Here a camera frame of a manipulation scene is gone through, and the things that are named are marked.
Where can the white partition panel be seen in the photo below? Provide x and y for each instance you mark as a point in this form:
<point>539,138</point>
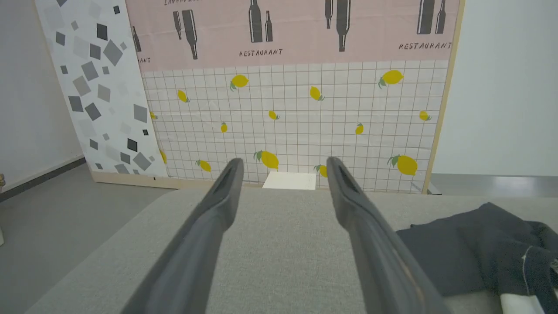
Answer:
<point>501,87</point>

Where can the lemon and bottle print board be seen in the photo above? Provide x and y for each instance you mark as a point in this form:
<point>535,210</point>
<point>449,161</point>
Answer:
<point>305,109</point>

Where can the white panel with grey squares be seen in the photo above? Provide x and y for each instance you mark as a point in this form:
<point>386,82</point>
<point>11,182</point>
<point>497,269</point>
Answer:
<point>100,87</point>

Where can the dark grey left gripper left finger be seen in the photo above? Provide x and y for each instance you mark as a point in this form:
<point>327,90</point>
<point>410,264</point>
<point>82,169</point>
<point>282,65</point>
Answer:
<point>196,244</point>

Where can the small white box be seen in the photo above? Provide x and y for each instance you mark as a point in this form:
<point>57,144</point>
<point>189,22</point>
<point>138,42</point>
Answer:
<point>290,180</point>

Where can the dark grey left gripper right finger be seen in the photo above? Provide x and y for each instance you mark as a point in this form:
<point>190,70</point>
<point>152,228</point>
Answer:
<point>375,253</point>

